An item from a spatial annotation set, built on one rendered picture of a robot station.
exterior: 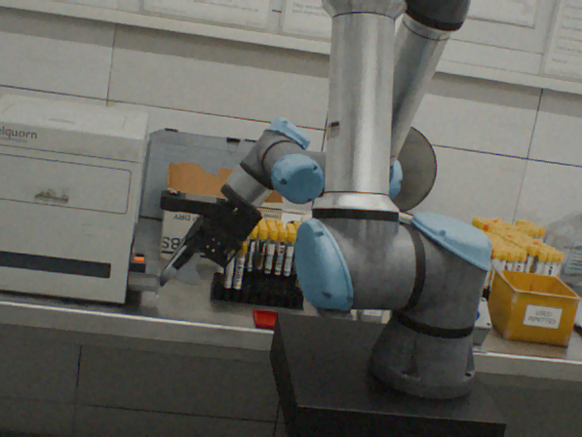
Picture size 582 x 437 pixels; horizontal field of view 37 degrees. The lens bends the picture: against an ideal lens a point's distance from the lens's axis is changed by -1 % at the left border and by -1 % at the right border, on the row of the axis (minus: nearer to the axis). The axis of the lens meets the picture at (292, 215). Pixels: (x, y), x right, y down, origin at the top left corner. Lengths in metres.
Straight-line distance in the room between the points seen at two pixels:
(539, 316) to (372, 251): 0.66
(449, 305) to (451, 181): 1.06
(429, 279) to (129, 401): 1.31
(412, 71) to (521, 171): 1.00
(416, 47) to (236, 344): 0.59
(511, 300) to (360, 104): 0.67
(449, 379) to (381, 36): 0.47
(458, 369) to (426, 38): 0.47
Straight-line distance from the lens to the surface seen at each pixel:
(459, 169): 2.25
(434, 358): 1.23
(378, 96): 1.17
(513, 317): 1.72
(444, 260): 1.18
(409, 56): 1.33
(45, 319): 1.54
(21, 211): 1.53
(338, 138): 1.16
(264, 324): 1.54
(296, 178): 1.39
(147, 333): 1.53
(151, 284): 1.56
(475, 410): 1.25
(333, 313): 1.63
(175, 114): 2.12
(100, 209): 1.51
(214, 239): 1.54
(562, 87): 2.26
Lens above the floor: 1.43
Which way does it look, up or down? 14 degrees down
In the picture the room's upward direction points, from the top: 9 degrees clockwise
